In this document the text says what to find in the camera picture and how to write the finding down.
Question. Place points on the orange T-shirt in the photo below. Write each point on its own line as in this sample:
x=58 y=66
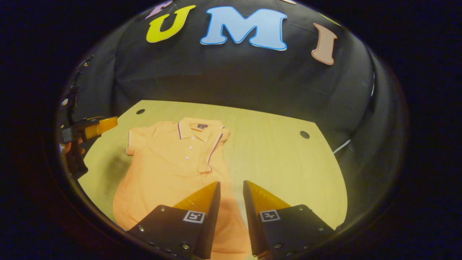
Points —
x=166 y=169

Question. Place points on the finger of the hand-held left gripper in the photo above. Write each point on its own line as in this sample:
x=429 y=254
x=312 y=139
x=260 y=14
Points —
x=104 y=124

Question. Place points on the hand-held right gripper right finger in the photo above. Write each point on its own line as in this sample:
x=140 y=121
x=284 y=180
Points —
x=252 y=224

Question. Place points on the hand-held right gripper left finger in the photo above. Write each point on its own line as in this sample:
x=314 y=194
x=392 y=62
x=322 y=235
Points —
x=212 y=224

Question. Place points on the black backdrop cloth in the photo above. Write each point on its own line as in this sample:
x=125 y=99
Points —
x=234 y=79

